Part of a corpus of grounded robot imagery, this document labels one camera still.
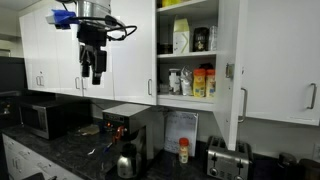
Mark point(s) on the yellow creamer bottle right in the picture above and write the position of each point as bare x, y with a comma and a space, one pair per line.
210, 82

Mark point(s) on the white green coffee bag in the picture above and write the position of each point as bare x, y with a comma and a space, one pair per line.
181, 36

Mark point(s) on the white lower drawer cabinets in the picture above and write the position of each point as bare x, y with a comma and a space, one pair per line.
23, 162

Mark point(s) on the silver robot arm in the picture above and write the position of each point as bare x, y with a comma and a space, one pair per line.
89, 12

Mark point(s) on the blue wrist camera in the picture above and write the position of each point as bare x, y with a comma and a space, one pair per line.
62, 19

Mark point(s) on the yellow creamer bottle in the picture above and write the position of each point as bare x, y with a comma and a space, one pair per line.
199, 82
210, 82

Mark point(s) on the white handwritten paper note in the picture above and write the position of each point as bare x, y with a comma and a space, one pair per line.
180, 124

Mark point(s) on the white cabinet door pair left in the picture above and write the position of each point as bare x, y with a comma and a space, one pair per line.
52, 56

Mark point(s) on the silver foil bag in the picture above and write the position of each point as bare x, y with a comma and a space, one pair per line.
186, 81

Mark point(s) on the orange lid spice jar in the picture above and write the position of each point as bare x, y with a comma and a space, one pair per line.
183, 150

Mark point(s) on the steel coffee brewer machine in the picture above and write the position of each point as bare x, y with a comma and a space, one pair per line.
141, 125

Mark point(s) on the silver four-slot toaster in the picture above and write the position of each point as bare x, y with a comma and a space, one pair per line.
224, 164

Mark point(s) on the black coffee bag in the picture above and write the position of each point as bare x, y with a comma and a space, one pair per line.
200, 39

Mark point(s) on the steel coffee carafe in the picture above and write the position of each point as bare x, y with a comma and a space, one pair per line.
129, 162

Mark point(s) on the white canister black lid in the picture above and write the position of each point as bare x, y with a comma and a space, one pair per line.
174, 81

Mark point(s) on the steel microwave oven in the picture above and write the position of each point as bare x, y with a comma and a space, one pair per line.
53, 119

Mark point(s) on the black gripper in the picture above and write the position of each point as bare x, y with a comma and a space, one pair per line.
91, 54

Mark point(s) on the yellow creamer bottle left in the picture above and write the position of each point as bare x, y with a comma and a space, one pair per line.
199, 82

